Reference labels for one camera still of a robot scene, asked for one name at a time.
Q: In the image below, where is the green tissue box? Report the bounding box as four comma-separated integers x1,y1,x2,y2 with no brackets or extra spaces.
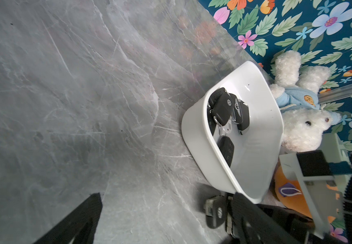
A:
318,133,352,194

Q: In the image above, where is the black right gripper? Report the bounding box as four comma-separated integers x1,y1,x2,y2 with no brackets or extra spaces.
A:
264,150,352,244

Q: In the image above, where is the black car key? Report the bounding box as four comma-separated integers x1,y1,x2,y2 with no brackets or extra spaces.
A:
218,136,235,167
203,196,227,229
207,107,217,135
211,92,233,126
230,93,243,125

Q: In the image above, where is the black car key front isolated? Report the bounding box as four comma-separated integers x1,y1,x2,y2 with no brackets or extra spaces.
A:
208,87,227,108

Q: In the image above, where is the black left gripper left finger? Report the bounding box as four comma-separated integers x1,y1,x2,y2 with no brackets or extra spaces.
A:
35,193,103,244

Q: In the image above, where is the white plush bunny toy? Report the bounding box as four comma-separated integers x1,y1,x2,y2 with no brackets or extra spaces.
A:
270,50,342,153

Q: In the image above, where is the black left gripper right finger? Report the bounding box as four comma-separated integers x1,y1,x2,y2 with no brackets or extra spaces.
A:
231,193,298,244

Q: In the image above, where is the orange plush toy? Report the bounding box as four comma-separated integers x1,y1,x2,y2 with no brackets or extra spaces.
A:
273,166,338,223

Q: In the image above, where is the white plastic storage box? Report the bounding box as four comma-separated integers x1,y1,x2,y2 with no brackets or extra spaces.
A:
181,61,283,204

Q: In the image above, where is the black silver flip key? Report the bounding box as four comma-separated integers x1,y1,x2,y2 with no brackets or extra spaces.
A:
237,100,250,135

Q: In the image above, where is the white car key fob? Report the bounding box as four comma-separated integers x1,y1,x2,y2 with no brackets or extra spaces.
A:
219,120,232,137

